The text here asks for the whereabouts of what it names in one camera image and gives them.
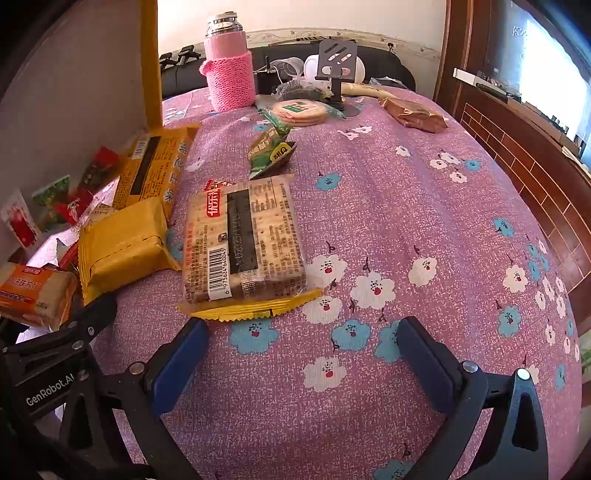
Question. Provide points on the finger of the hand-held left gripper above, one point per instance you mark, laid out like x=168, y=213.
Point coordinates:
x=87, y=321

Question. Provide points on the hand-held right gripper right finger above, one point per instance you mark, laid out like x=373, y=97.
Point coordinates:
x=425, y=369

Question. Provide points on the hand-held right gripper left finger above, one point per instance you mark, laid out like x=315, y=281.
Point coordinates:
x=178, y=369

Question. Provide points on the orange cracker pack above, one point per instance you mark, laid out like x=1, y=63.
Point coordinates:
x=37, y=290

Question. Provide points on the plain yellow snack pack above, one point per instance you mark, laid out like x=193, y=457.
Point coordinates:
x=124, y=249

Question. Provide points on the white red snack packet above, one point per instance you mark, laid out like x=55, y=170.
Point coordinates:
x=21, y=226

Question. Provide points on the yellow-edged white box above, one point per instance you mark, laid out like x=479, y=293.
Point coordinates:
x=150, y=69

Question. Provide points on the small red candy packet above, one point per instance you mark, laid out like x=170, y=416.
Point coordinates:
x=71, y=207
x=105, y=157

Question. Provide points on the green white snack packet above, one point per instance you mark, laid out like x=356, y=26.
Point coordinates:
x=51, y=190

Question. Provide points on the dark green candy packet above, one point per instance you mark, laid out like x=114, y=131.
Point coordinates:
x=92, y=177

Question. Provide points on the clear cracker pack yellow edges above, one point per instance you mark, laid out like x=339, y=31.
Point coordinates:
x=240, y=240

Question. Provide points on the long yellow pack black stripe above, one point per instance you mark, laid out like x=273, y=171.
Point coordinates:
x=152, y=166

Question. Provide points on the wooden television cabinet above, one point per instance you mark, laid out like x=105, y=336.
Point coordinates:
x=508, y=147

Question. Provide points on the small green snack packet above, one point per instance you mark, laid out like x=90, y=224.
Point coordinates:
x=268, y=150

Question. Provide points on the brown snack packet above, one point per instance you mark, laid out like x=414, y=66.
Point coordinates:
x=415, y=115

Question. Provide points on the spare black gripper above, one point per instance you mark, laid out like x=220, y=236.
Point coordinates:
x=188, y=52
x=168, y=60

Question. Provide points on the beige long object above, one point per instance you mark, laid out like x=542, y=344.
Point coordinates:
x=374, y=91

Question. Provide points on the green rice cracker packet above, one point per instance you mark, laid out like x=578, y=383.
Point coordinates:
x=295, y=111

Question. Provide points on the pink knit-covered bottle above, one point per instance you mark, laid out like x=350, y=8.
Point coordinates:
x=228, y=74

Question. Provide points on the white set-top box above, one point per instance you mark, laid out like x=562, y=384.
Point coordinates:
x=466, y=76

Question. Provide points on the black sofa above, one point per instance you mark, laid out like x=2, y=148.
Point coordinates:
x=388, y=69

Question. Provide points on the dark mesh bag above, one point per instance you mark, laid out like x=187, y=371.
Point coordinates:
x=295, y=90

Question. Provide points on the white jar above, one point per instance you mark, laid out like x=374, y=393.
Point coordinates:
x=358, y=71

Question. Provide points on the clear plastic cup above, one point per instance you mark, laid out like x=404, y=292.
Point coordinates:
x=288, y=69

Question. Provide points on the television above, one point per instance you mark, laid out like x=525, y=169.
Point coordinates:
x=549, y=69

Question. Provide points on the black phone stand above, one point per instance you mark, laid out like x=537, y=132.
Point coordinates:
x=337, y=55

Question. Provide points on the wooden wall panel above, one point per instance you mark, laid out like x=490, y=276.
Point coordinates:
x=457, y=46

